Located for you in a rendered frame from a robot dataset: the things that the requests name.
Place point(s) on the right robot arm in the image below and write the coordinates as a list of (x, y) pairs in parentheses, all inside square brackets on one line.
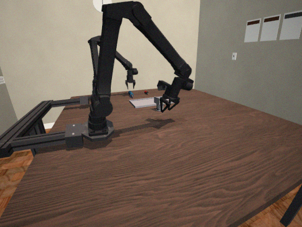
[(112, 19)]

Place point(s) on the white l-shaped bracket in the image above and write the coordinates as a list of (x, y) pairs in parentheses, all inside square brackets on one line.
[(157, 100)]

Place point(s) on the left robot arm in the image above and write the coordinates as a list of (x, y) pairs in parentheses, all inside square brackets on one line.
[(93, 42)]

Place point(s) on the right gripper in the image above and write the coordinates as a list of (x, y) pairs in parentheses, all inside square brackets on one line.
[(173, 97)]

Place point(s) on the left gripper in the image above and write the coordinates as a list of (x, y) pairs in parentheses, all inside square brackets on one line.
[(130, 80)]

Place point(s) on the white shallow tray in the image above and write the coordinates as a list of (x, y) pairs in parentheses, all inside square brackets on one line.
[(144, 102)]

